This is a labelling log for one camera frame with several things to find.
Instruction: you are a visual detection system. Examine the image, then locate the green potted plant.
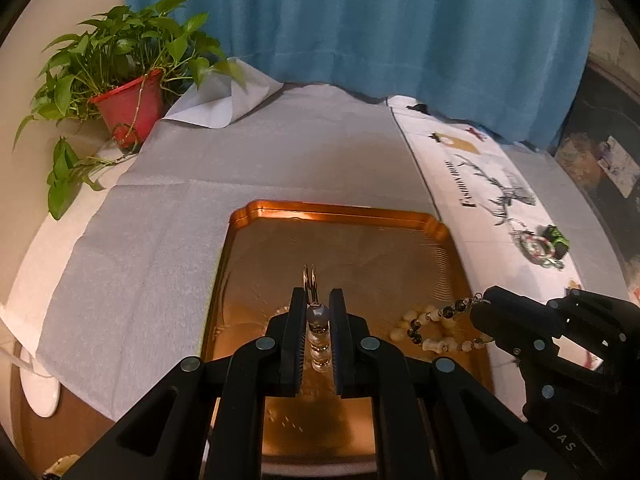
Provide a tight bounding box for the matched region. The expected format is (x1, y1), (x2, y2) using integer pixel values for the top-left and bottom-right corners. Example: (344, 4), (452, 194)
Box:
(20, 0), (244, 220)

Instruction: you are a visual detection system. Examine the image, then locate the red flower pot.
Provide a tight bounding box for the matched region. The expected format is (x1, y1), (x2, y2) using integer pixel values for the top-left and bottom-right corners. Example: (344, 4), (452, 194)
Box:
(89, 68), (164, 153)

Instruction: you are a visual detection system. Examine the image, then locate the red green bead bracelet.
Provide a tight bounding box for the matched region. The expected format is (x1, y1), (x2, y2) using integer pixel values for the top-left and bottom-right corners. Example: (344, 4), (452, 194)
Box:
(516, 231), (566, 271)

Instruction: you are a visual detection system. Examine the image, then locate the clear crystal link bracelet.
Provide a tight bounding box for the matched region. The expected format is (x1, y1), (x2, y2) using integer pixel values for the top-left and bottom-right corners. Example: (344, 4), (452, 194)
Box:
(301, 263), (334, 373)

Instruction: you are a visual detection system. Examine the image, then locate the grey table cloth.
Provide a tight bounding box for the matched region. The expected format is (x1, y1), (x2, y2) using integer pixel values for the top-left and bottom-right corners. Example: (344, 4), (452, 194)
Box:
(37, 79), (628, 419)

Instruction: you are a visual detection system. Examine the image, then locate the cream wooden bead bracelet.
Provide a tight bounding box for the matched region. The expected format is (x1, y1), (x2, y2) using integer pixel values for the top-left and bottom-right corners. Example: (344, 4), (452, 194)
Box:
(388, 303), (494, 354)

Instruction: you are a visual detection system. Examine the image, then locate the white deer print runner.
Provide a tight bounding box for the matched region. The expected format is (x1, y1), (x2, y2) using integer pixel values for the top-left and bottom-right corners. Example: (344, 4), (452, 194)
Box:
(387, 94), (604, 421)

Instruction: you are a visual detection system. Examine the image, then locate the copper metal tray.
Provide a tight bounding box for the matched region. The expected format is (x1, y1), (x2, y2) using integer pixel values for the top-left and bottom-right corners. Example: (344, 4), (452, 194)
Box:
(202, 200), (471, 476)

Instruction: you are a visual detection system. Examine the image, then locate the dark cabinet with stickers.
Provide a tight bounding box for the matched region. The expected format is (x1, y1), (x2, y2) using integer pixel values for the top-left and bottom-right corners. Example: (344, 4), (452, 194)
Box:
(554, 60), (639, 302)

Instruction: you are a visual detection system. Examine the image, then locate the blue curtain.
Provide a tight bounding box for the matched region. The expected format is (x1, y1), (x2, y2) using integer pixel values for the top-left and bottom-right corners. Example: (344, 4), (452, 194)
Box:
(127, 0), (594, 148)

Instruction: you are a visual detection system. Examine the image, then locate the green smart watch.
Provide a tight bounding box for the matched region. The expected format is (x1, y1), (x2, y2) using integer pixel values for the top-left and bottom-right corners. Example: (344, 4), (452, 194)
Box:
(542, 224), (570, 260)

